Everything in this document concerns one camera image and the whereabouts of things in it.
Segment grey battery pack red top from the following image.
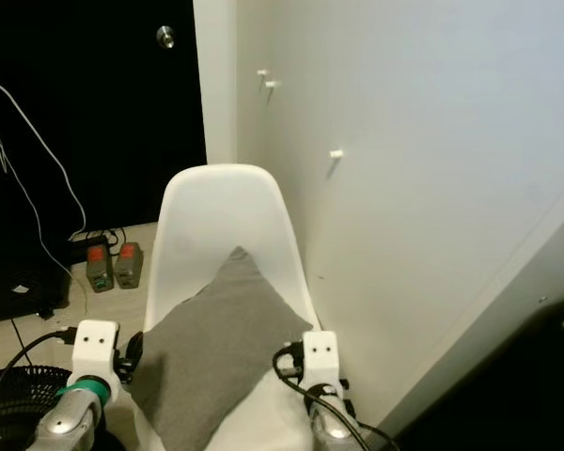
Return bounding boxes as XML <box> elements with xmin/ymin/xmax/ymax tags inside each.
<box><xmin>114</xmin><ymin>242</ymin><xmax>144</xmax><ymax>289</ymax></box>
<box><xmin>86</xmin><ymin>246</ymin><xmax>116</xmax><ymax>294</ymax></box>

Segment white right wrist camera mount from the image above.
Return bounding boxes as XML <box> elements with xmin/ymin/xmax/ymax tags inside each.
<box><xmin>300</xmin><ymin>330</ymin><xmax>342</xmax><ymax>392</ymax></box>

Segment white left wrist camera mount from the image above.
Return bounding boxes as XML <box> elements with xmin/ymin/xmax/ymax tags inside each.
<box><xmin>72</xmin><ymin>319</ymin><xmax>120</xmax><ymax>382</ymax></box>

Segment white power cable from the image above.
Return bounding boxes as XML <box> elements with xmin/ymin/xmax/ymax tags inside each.
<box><xmin>0</xmin><ymin>78</ymin><xmax>89</xmax><ymax>316</ymax></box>

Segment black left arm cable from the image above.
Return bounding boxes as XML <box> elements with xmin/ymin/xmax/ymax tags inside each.
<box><xmin>6</xmin><ymin>324</ymin><xmax>80</xmax><ymax>451</ymax></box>

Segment grey fabric pillow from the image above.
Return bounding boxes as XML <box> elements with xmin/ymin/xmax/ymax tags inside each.
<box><xmin>129</xmin><ymin>246</ymin><xmax>314</xmax><ymax>451</ymax></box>

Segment black power adapter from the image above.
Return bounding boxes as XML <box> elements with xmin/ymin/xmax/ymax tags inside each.
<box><xmin>64</xmin><ymin>229</ymin><xmax>125</xmax><ymax>266</ymax></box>

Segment black low box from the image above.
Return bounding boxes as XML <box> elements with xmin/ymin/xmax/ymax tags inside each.
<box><xmin>0</xmin><ymin>244</ymin><xmax>72</xmax><ymax>326</ymax></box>

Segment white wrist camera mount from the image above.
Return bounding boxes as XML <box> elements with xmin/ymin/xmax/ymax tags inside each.
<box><xmin>72</xmin><ymin>319</ymin><xmax>120</xmax><ymax>382</ymax></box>
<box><xmin>300</xmin><ymin>330</ymin><xmax>342</xmax><ymax>392</ymax></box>

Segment white plastic chair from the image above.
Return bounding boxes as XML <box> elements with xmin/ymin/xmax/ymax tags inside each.
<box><xmin>132</xmin><ymin>164</ymin><xmax>358</xmax><ymax>451</ymax></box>

